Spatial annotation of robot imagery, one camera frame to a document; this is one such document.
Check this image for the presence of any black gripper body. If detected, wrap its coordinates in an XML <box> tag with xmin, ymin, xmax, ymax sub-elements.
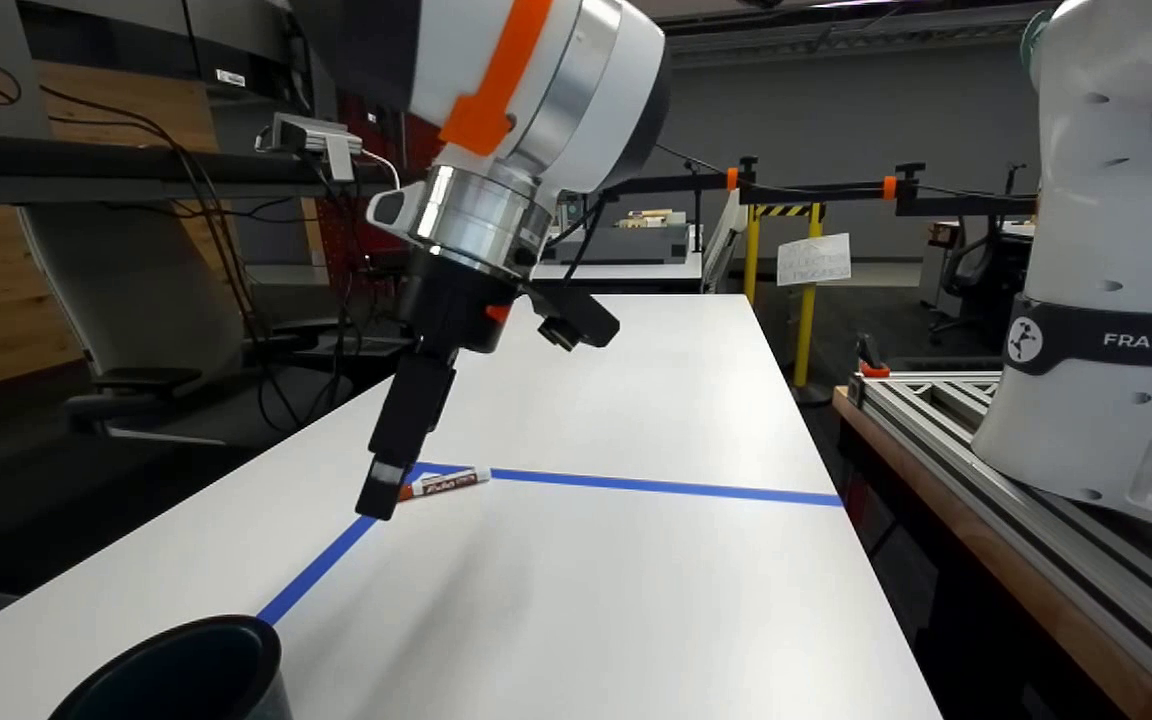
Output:
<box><xmin>393</xmin><ymin>252</ymin><xmax>527</xmax><ymax>362</ymax></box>

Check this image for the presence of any red Expo marker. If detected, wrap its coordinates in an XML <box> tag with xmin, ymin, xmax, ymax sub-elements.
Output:
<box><xmin>393</xmin><ymin>462</ymin><xmax>491</xmax><ymax>507</ymax></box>

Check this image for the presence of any red cabinet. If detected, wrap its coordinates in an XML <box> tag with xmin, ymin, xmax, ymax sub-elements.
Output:
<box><xmin>318</xmin><ymin>103</ymin><xmax>431</xmax><ymax>277</ymax></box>

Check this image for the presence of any white background table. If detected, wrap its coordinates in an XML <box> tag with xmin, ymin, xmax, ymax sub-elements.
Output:
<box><xmin>530</xmin><ymin>252</ymin><xmax>711</xmax><ymax>297</ymax></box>

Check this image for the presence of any white power strip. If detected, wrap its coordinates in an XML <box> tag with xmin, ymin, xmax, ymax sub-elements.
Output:
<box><xmin>250</xmin><ymin>109</ymin><xmax>366</xmax><ymax>183</ymax></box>

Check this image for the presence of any blue tape line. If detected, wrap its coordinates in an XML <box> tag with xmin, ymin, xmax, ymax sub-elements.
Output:
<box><xmin>257</xmin><ymin>462</ymin><xmax>847</xmax><ymax>630</ymax></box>

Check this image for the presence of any white paper sign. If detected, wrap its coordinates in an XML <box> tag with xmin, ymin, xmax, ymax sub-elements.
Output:
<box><xmin>771</xmin><ymin>227</ymin><xmax>854</xmax><ymax>294</ymax></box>

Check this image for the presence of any black bar with orange clamps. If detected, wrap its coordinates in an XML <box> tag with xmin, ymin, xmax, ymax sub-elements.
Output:
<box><xmin>627</xmin><ymin>157</ymin><xmax>1041</xmax><ymax>224</ymax></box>

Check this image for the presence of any black shelf beam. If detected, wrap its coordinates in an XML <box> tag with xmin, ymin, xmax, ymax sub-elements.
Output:
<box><xmin>0</xmin><ymin>129</ymin><xmax>398</xmax><ymax>207</ymax></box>

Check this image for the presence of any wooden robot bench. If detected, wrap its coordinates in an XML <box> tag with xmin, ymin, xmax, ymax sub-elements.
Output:
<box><xmin>826</xmin><ymin>384</ymin><xmax>1152</xmax><ymax>720</ymax></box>

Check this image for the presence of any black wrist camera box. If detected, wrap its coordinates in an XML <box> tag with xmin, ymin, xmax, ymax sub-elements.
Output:
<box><xmin>527</xmin><ymin>279</ymin><xmax>627</xmax><ymax>355</ymax></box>

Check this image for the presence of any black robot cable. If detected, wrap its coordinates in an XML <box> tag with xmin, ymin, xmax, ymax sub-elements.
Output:
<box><xmin>551</xmin><ymin>183</ymin><xmax>631</xmax><ymax>290</ymax></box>

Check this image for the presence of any white cable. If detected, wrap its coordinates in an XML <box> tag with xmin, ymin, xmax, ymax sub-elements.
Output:
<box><xmin>355</xmin><ymin>144</ymin><xmax>409</xmax><ymax>192</ymax></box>

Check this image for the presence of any short yellow post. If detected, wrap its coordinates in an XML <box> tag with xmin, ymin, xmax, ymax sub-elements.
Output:
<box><xmin>740</xmin><ymin>206</ymin><xmax>769</xmax><ymax>308</ymax></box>

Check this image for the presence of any tall yellow post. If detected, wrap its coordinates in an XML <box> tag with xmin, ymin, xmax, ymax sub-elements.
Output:
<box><xmin>790</xmin><ymin>200</ymin><xmax>826</xmax><ymax>391</ymax></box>

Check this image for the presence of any aluminium mounting rail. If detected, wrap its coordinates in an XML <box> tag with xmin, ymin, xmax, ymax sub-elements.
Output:
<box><xmin>843</xmin><ymin>370</ymin><xmax>1152</xmax><ymax>697</ymax></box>

